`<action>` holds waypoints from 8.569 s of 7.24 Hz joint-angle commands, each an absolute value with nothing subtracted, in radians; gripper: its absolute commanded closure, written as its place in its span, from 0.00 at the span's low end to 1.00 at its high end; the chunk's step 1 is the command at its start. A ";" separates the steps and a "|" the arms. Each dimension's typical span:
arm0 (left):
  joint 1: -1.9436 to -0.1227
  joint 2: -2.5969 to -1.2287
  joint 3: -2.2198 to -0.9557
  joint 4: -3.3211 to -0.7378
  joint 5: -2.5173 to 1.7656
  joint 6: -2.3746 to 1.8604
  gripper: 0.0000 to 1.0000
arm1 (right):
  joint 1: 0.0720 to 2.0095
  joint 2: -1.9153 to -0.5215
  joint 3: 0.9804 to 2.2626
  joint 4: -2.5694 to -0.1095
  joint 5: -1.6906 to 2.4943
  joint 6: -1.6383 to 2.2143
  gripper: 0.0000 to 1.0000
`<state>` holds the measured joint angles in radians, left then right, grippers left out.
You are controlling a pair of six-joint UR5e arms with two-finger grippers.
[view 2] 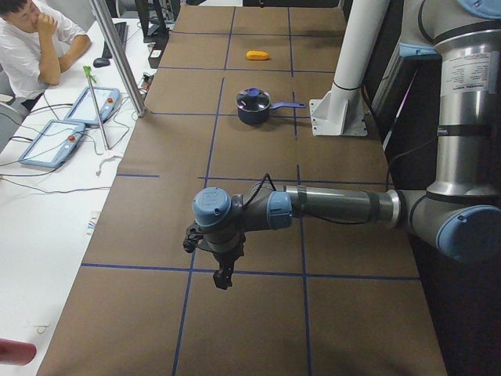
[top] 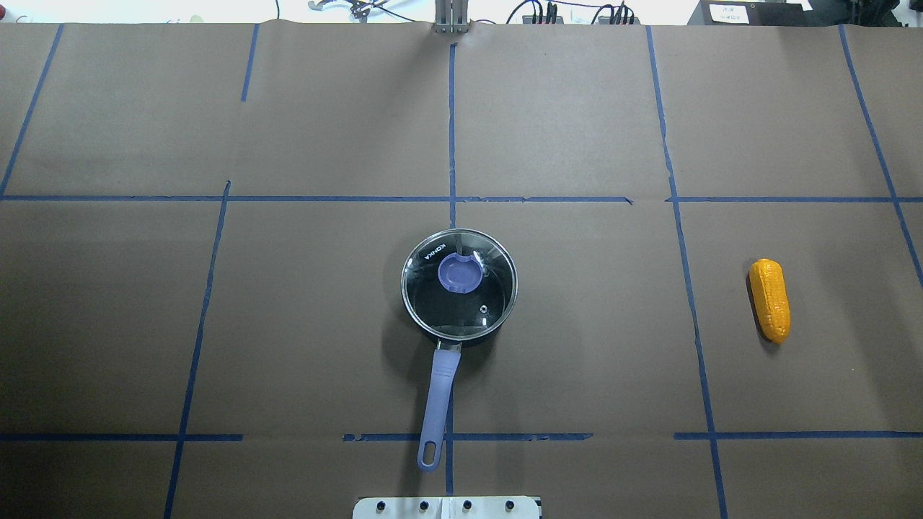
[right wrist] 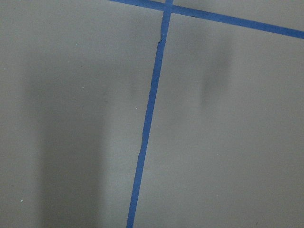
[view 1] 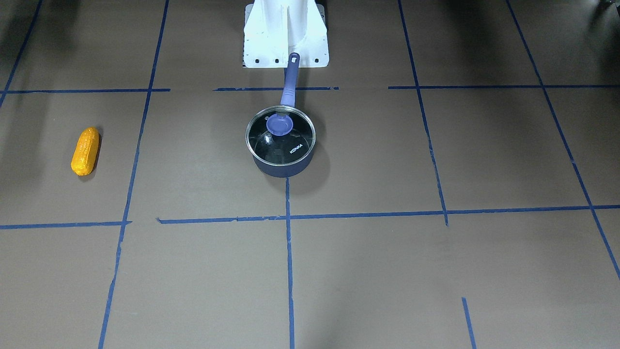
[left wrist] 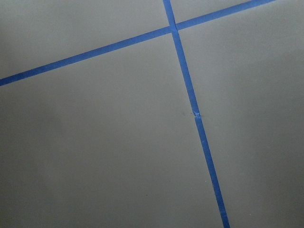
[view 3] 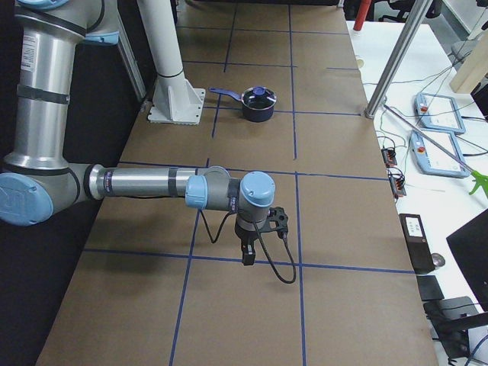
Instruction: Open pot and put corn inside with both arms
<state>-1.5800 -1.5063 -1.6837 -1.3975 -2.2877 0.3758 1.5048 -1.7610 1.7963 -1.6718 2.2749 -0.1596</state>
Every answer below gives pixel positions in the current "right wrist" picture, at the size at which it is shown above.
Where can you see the long blue tape strip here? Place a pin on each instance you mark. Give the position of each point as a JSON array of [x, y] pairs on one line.
[[165, 21]]

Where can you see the crossing blue tape strip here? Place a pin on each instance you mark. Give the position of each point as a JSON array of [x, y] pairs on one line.
[[200, 14]]

